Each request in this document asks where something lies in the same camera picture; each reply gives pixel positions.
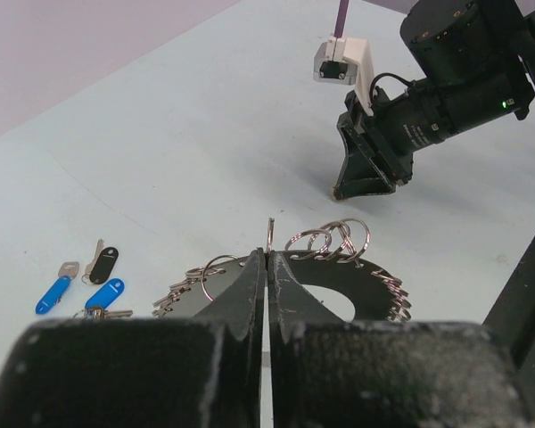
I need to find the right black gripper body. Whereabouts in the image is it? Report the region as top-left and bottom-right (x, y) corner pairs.
(337, 74), (535, 187)

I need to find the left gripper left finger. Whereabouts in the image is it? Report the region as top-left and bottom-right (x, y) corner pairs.
(0, 250), (267, 427)

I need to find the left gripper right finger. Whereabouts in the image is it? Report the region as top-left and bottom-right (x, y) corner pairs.
(267, 252), (535, 427)

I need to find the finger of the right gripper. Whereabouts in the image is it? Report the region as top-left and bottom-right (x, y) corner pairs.
(332, 127), (395, 200)

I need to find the metal disc with keyrings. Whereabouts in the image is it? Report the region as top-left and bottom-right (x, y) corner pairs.
(152, 218), (411, 323)

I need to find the blue tag key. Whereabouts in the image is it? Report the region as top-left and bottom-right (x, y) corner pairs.
(73, 278), (134, 319)
(35, 261), (80, 315)

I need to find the black tag key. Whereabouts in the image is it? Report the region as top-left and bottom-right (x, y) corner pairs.
(81, 239), (119, 285)

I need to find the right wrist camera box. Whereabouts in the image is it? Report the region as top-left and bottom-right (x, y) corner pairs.
(313, 36), (375, 116)

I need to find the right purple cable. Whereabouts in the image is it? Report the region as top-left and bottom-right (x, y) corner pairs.
(332, 0), (352, 39)

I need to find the right aluminium frame post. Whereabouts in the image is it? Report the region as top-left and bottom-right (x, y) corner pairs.
(483, 236), (535, 411)

